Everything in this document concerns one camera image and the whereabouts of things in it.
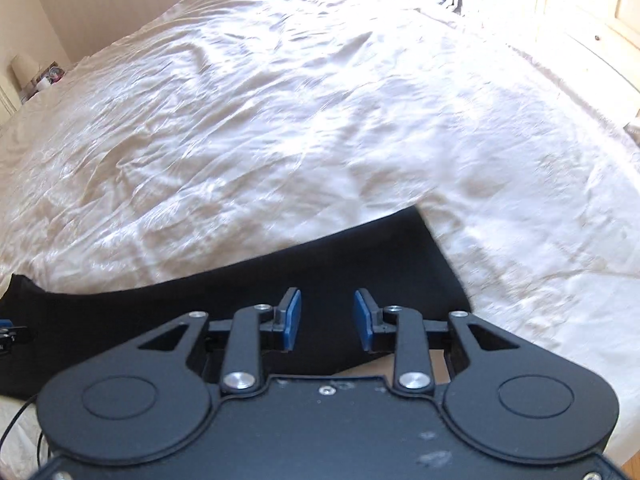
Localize black pants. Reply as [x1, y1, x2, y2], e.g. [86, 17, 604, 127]
[1, 207, 471, 399]

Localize cream embroidered bedspread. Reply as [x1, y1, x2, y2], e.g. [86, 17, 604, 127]
[1, 0, 639, 462]

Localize white bedside lamp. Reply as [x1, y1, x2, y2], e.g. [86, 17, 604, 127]
[11, 54, 40, 90]

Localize light wooden furniture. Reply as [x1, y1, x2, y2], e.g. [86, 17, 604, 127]
[539, 0, 640, 51]

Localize black cable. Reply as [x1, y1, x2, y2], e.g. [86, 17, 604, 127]
[0, 392, 51, 466]

